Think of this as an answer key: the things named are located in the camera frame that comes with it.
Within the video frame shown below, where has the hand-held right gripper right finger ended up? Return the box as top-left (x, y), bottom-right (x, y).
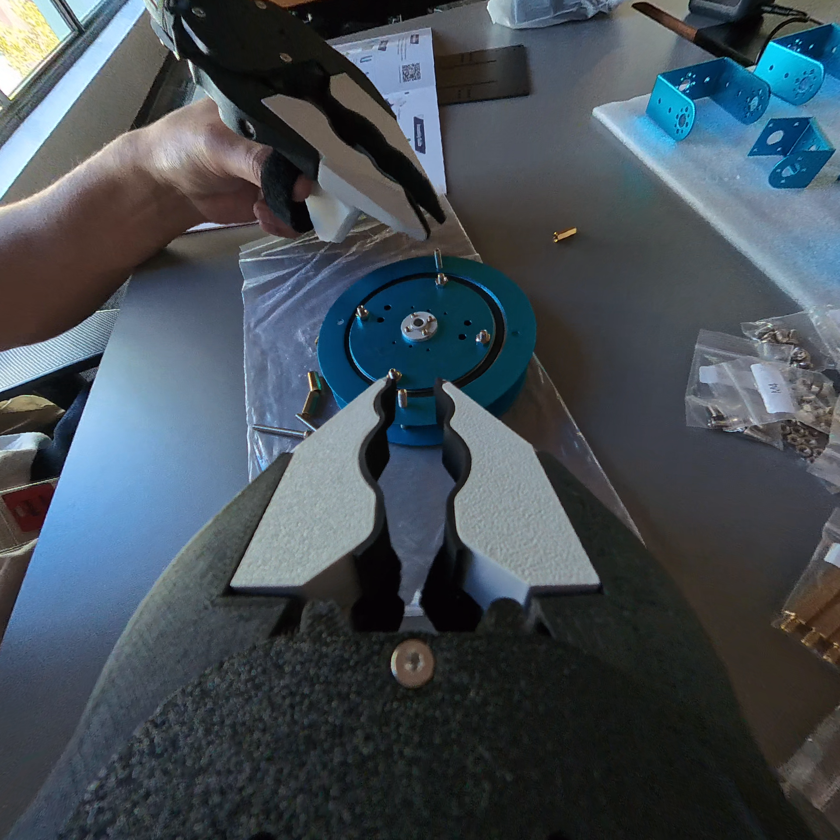
top-left (420, 381), bottom-right (601, 632)

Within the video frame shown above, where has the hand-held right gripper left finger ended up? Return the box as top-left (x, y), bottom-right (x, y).
top-left (230, 378), bottom-right (404, 632)

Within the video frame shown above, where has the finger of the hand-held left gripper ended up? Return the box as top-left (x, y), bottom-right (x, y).
top-left (261, 95), bottom-right (432, 242)
top-left (328, 69), bottom-right (448, 224)

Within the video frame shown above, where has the blue turntable bearing assembly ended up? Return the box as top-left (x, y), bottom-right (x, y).
top-left (348, 276), bottom-right (506, 388)

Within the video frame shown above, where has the teal metal ring plate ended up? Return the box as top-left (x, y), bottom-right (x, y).
top-left (328, 354), bottom-right (532, 448)
top-left (317, 256), bottom-right (538, 421)

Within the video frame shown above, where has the person's left forearm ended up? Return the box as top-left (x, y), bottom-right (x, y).
top-left (0, 125), bottom-right (178, 352)

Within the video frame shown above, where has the grey desk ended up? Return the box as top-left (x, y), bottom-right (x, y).
top-left (0, 0), bottom-right (840, 788)

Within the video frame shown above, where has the person's left hand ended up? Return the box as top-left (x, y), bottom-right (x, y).
top-left (134, 98), bottom-right (316, 240)

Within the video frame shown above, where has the assembly guide sheet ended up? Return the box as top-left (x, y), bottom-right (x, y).
top-left (184, 28), bottom-right (448, 235)

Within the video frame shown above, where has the black perforated metal plate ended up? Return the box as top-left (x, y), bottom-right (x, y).
top-left (436, 45), bottom-right (531, 106)

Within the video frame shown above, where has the clear plastic bag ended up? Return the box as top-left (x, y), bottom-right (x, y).
top-left (239, 210), bottom-right (641, 592)

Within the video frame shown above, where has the white foam wrapped part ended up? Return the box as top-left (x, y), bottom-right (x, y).
top-left (486, 0), bottom-right (621, 30)

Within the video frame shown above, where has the large glass window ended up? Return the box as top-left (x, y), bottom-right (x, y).
top-left (0, 0), bottom-right (132, 112)

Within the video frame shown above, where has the pile of small hardware bags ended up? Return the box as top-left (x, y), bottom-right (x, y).
top-left (686, 308), bottom-right (840, 840)

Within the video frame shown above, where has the pale bag with red label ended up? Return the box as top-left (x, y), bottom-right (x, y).
top-left (0, 394), bottom-right (67, 631)

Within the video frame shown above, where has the white mesh chair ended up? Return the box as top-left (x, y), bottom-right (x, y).
top-left (0, 308), bottom-right (122, 395)

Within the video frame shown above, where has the white foam tray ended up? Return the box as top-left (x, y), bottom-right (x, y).
top-left (592, 85), bottom-right (840, 309)

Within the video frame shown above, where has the brown handled tool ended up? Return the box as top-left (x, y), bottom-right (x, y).
top-left (633, 0), bottom-right (756, 67)

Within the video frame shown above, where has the blue servo U bracket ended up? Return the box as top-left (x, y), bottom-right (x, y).
top-left (646, 58), bottom-right (772, 142)
top-left (755, 23), bottom-right (840, 106)

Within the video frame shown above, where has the blue short servo bracket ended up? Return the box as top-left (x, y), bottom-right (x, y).
top-left (748, 118), bottom-right (836, 191)

